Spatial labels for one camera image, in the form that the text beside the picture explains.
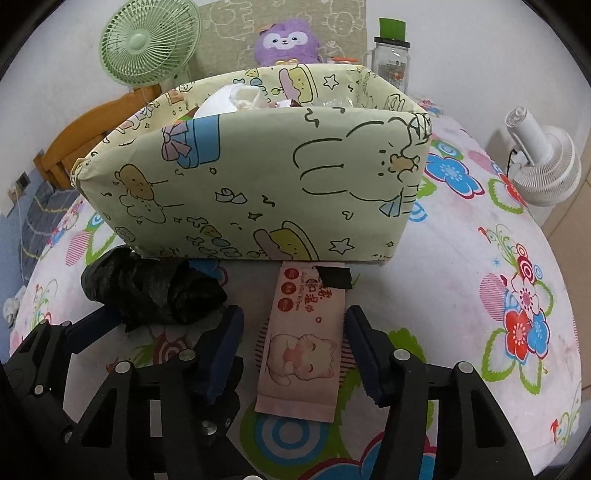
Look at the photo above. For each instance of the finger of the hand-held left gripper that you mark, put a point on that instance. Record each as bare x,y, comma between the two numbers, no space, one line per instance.
94,325
226,415

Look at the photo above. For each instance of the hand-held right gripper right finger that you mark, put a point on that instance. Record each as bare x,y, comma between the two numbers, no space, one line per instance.
364,355

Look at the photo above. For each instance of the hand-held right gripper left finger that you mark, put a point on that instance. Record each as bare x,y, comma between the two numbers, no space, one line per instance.
221,355

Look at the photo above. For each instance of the pink wet wipes packet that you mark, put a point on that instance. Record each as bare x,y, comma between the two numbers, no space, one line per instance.
300,350

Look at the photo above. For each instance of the black plastic bag roll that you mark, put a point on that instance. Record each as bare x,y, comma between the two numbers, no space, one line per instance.
152,290

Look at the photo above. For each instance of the cartoon printed yellow storage box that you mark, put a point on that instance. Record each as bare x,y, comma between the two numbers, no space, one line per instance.
258,184

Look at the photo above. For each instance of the white crumpled cloth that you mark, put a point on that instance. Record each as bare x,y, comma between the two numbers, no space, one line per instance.
14,307

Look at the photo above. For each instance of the grey plaid bedding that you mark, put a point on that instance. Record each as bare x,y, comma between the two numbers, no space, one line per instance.
44,221

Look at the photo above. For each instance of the floral printed tablecloth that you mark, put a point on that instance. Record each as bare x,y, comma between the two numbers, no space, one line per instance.
461,277

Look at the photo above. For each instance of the wooden bed headboard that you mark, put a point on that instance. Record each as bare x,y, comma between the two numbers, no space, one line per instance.
69,147

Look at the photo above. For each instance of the white plastic packet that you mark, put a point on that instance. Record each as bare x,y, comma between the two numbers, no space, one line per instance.
217,101

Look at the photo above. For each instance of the white circulator fan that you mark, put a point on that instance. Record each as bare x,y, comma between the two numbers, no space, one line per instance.
549,161

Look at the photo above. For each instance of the green desk fan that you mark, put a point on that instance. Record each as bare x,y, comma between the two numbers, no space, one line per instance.
147,39

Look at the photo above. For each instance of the glass jar mug green lid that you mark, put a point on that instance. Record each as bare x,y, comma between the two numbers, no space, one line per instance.
392,64

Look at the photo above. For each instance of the small orange lid container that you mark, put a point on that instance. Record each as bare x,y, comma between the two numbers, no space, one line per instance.
344,59

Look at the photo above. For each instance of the green elephant printed board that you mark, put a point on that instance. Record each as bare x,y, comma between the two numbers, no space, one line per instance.
231,41

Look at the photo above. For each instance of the purple plush toy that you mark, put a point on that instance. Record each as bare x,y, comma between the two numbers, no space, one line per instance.
288,44

